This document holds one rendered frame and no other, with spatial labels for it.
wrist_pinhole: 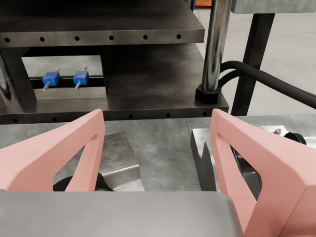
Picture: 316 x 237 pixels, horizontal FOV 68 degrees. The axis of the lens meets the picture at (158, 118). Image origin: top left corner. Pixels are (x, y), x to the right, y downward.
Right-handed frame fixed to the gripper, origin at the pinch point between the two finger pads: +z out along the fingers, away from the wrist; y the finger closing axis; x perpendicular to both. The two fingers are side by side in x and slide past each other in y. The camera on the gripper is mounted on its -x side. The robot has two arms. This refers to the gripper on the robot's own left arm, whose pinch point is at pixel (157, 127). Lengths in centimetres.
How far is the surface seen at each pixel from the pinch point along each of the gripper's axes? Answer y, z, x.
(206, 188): -10.6, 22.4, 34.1
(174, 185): -4.0, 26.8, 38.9
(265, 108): -104, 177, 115
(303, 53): -207, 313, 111
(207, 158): -10.4, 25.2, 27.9
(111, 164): 9.5, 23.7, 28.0
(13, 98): 53, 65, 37
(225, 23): -21, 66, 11
